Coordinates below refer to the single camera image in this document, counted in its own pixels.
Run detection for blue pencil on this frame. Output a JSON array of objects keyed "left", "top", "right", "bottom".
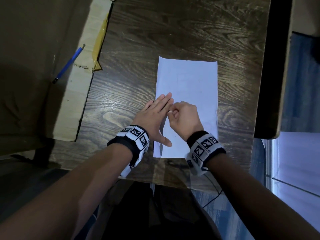
[{"left": 52, "top": 44, "right": 86, "bottom": 85}]

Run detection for person's right forearm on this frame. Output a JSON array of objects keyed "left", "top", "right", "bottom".
[{"left": 206, "top": 153, "right": 320, "bottom": 240}]

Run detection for person's right hand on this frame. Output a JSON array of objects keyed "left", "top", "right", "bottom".
[{"left": 167, "top": 101, "right": 204, "bottom": 142}]

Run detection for brown cardboard box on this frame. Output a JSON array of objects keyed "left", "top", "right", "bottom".
[{"left": 0, "top": 0, "right": 115, "bottom": 157}]

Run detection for white panel with metal edge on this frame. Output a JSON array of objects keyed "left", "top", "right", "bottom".
[{"left": 264, "top": 132, "right": 320, "bottom": 233}]

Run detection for person's dark trousers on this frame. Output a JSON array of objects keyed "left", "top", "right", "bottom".
[{"left": 75, "top": 181, "right": 223, "bottom": 240}]

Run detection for black white marker wristband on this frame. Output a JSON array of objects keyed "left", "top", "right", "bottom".
[
  {"left": 107, "top": 125, "right": 150, "bottom": 178},
  {"left": 184, "top": 130, "right": 227, "bottom": 177}
]

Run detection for person's left hand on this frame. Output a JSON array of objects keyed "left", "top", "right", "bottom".
[{"left": 131, "top": 92, "right": 175, "bottom": 148}]

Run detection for person's left forearm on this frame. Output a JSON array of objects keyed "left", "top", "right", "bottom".
[{"left": 0, "top": 143, "right": 133, "bottom": 240}]

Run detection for thin black cable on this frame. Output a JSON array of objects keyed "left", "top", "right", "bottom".
[{"left": 202, "top": 173, "right": 223, "bottom": 208}]

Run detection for white paper sheet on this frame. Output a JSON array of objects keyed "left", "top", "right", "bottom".
[{"left": 153, "top": 56, "right": 219, "bottom": 159}]

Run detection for tan wooden cabinet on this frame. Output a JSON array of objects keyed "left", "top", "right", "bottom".
[{"left": 291, "top": 0, "right": 320, "bottom": 38}]

